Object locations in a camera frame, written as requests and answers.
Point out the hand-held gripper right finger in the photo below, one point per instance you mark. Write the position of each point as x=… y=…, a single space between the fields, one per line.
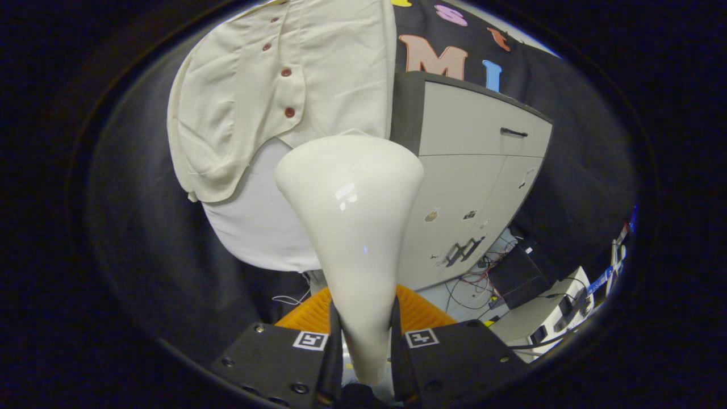
x=454 y=358

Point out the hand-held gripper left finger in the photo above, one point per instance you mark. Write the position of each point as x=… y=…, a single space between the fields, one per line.
x=272 y=363

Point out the white garment steamer head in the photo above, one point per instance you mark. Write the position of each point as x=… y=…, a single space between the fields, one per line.
x=352 y=227

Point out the cream button shirt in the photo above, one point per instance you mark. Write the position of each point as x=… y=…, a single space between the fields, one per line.
x=227 y=113

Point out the white box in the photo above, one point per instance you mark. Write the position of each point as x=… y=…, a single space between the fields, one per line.
x=528 y=324

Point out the black box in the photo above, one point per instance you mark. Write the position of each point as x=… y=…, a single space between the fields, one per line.
x=517 y=275

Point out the white ironing pad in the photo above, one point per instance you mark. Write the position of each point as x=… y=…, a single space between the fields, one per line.
x=255 y=227

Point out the grey cabinet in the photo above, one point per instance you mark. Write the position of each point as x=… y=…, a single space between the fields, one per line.
x=466 y=125

